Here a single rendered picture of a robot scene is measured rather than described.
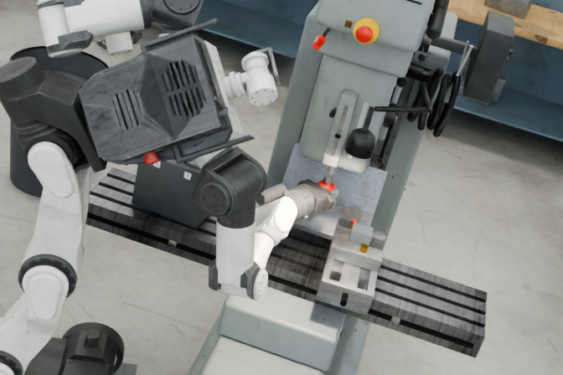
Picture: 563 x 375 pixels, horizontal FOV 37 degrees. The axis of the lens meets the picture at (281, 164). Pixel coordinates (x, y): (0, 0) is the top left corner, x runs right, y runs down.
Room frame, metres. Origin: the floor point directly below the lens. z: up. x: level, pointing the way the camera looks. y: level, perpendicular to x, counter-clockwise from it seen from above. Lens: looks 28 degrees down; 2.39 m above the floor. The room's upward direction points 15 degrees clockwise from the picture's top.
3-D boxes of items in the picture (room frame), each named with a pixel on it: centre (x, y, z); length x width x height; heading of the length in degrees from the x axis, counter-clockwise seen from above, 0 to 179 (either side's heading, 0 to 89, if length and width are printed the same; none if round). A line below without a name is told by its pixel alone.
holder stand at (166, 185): (2.20, 0.29, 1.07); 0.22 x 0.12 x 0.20; 77
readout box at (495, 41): (2.40, -0.51, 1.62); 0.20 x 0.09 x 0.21; 173
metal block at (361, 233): (2.13, -0.28, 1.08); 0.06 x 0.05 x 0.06; 86
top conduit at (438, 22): (2.16, -0.29, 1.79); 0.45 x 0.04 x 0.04; 173
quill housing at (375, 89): (2.15, -0.14, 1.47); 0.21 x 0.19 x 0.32; 83
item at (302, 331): (2.14, -0.14, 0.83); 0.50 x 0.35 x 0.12; 173
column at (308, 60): (2.76, -0.22, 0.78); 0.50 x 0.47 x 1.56; 173
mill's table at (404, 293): (2.15, -0.08, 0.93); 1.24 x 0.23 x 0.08; 83
